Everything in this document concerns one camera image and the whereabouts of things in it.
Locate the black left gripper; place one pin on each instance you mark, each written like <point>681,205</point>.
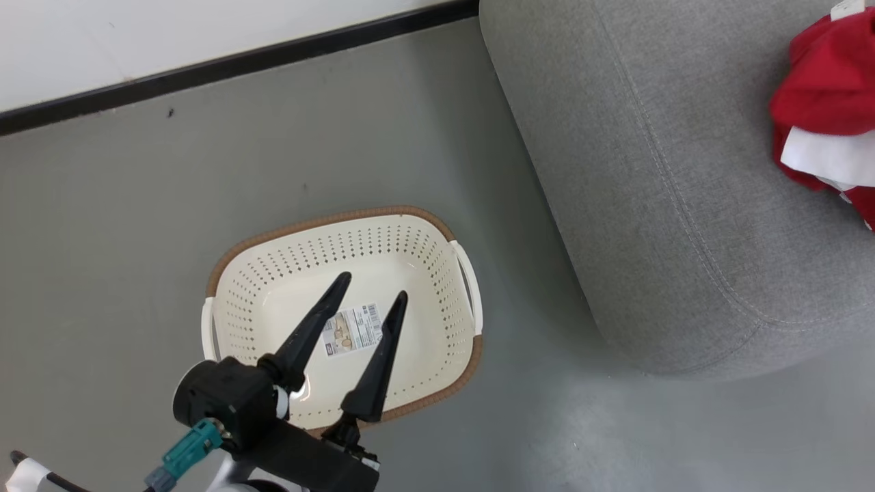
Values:
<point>307,461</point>

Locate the red jersey with black numbers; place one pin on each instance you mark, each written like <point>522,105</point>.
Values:
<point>830,82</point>

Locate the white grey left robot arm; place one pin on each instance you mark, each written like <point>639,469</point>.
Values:
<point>232,480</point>

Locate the cream perforated laundry basket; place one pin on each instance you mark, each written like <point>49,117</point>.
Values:
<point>424,273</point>

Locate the grey fabric sofa seat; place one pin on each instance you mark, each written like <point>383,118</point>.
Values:
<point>670,191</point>

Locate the printed paper label sticker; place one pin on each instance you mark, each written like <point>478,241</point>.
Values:
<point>355,328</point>

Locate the black cylindrical wrist camera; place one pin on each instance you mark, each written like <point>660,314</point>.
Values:
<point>219,400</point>

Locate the black wall baseboard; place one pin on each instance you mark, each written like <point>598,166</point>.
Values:
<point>239,61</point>

